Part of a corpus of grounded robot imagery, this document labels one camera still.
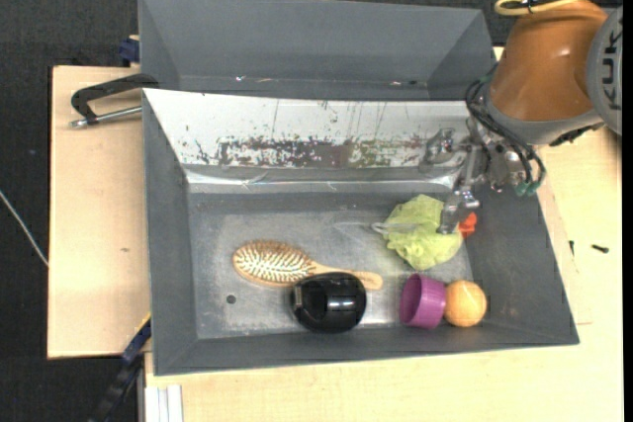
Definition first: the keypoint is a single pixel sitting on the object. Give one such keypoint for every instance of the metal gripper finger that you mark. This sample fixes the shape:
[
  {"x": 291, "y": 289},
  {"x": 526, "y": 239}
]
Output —
[
  {"x": 437, "y": 148},
  {"x": 455, "y": 212}
]

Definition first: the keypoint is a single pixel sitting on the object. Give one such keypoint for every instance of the small red-orange object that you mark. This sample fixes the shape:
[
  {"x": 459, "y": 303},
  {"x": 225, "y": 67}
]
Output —
[{"x": 469, "y": 223}]

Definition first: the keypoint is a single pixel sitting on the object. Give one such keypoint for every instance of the green mesh bath sponge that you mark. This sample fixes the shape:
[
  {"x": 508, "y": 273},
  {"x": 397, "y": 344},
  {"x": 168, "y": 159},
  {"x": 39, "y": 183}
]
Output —
[{"x": 425, "y": 239}]

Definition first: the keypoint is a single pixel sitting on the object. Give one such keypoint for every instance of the orange ball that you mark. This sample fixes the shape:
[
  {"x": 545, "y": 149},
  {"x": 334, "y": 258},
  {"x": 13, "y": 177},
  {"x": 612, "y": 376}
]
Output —
[{"x": 466, "y": 304}]

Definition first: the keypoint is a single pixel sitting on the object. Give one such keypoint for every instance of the purple plastic cup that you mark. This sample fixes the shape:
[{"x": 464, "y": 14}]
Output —
[{"x": 420, "y": 301}]

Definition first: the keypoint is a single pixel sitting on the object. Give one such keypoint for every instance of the small black screw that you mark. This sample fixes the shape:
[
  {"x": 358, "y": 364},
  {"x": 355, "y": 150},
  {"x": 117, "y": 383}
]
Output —
[{"x": 601, "y": 249}]

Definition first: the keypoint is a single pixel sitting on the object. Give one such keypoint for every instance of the black glossy egg-shaped object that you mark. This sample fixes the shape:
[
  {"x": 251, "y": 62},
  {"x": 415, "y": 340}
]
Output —
[{"x": 331, "y": 304}]

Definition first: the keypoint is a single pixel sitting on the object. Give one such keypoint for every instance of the wooden hairbrush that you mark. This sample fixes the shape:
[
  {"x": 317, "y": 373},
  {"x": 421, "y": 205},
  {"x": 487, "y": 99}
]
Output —
[{"x": 269, "y": 263}]

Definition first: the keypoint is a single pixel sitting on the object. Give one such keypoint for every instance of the grey metal bin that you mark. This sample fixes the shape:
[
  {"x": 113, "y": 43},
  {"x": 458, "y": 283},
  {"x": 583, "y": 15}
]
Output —
[{"x": 237, "y": 311}]

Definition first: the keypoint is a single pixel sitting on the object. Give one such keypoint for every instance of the pale wood board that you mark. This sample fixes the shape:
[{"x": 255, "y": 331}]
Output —
[{"x": 94, "y": 222}]

